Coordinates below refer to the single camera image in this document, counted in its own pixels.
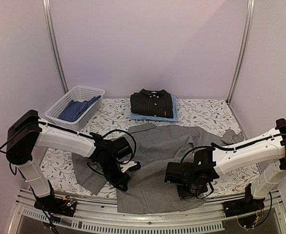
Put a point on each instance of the left aluminium frame post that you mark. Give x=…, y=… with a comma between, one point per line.
x=53, y=42

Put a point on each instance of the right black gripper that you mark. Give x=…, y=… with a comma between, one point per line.
x=183, y=194

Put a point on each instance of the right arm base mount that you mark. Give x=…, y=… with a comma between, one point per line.
x=243, y=205

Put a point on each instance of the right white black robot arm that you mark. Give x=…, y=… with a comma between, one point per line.
x=211, y=162

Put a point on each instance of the aluminium frame post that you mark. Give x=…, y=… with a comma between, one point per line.
x=242, y=51
x=53, y=42

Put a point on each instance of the folded black striped shirt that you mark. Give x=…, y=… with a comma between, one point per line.
x=152, y=103

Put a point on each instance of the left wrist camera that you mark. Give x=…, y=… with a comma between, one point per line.
x=130, y=166

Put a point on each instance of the right aluminium frame post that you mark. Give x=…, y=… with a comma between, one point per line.
x=242, y=51

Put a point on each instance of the white plastic laundry basket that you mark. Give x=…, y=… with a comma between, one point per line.
x=78, y=93

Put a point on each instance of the floral patterned tablecloth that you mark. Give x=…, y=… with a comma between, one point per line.
x=212, y=115

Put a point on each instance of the folded light blue shirt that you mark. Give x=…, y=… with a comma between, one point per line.
x=135, y=116

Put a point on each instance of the aluminium front rail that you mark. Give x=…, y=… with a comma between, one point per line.
x=99, y=215

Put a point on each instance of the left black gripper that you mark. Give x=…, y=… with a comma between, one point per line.
x=124, y=179

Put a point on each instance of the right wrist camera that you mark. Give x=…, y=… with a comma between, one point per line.
x=174, y=173

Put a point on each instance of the grey long sleeve shirt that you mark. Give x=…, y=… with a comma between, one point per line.
x=157, y=146

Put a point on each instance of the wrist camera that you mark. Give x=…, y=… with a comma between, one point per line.
x=174, y=173
x=130, y=166

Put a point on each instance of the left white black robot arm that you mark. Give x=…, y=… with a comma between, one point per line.
x=115, y=157

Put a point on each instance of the blue checked shirt in basket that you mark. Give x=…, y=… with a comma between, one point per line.
x=75, y=109

